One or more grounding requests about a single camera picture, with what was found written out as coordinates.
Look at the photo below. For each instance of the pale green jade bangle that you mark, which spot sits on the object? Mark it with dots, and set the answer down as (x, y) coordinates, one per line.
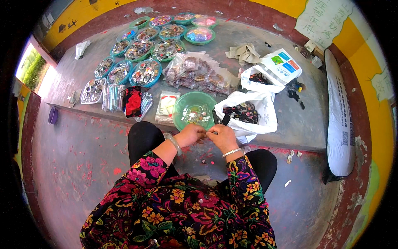
(176, 145)

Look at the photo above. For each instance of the beige cloth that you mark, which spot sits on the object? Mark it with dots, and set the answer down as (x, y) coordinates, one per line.
(244, 53)

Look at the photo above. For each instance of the purple plastic bowl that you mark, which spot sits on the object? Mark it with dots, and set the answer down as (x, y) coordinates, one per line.
(53, 115)

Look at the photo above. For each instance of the heap of mixed trinkets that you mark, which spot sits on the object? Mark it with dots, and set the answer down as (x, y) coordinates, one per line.
(196, 113)

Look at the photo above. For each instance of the large white plastic bag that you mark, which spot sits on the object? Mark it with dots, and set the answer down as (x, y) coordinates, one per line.
(264, 112)

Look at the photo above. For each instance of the torn white wall paper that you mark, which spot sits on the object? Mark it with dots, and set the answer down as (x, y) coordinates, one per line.
(383, 84)

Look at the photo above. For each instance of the bundle of slim clear packets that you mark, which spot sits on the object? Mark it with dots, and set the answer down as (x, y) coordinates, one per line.
(145, 104)

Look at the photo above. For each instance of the group of round trinket basins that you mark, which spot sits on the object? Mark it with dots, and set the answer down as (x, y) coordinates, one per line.
(146, 49)

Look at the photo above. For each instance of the black purse with red flowers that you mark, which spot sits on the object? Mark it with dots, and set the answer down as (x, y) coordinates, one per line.
(133, 102)

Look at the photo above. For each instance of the person's left fingers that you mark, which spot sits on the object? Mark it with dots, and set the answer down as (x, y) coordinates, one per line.
(201, 134)

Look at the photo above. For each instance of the white rectangular trinket tray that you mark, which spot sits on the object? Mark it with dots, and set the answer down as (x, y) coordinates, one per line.
(92, 91)

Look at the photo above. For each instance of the long white printed sack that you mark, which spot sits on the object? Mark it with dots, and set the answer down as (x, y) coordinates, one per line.
(339, 118)

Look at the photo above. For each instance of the pile of small black items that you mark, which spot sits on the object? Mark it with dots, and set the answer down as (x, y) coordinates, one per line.
(294, 90)

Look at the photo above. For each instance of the person's left hand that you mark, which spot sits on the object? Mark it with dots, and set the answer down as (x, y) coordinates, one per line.
(190, 134)

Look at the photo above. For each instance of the stack of clear card packets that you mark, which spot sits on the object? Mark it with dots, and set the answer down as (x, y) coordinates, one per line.
(166, 107)

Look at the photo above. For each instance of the heap of dark trinkets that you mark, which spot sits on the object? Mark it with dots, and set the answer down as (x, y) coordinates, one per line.
(260, 78)

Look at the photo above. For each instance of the small cardboard boxes heap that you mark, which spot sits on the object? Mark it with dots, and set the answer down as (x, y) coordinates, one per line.
(312, 53)

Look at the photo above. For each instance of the person's body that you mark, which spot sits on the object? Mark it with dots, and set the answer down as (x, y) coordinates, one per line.
(174, 211)

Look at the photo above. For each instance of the white bag with coloured squares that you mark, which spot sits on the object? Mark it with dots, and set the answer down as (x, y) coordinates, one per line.
(281, 63)

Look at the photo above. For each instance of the bundle of clear stick packets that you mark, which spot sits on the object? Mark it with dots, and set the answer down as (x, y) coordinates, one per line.
(112, 98)

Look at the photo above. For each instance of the person's right fingers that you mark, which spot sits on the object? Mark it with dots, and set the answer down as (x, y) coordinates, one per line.
(214, 130)

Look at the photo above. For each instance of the crumpled white plastic bag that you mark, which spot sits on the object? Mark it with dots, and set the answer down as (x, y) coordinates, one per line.
(81, 49)

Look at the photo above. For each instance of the person's right hand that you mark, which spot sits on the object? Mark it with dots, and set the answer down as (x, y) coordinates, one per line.
(225, 137)

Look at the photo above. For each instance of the green plastic basin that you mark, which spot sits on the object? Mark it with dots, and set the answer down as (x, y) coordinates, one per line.
(186, 99)

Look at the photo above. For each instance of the white handwritten paper poster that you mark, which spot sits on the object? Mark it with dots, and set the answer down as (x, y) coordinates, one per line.
(323, 20)

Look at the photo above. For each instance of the person's legs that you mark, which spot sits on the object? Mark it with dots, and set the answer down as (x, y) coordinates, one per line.
(143, 137)

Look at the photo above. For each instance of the small white plastic bag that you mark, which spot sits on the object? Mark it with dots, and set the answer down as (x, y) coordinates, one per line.
(248, 76)

